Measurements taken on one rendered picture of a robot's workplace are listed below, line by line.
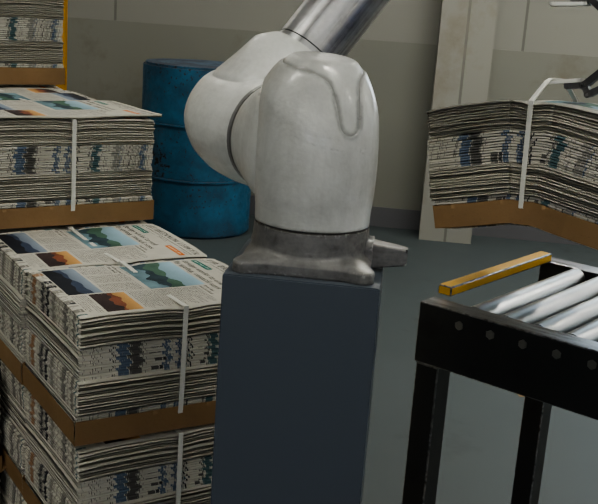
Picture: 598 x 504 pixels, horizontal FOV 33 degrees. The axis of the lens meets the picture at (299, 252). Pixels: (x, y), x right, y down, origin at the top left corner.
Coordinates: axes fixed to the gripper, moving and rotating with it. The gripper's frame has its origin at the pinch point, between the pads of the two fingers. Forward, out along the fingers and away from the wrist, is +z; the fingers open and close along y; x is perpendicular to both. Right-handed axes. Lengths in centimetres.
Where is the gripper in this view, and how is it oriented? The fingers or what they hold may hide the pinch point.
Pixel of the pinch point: (554, 41)
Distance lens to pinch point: 201.7
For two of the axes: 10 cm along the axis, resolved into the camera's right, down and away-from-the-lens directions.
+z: -8.6, -1.1, 5.0
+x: 5.2, -1.4, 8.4
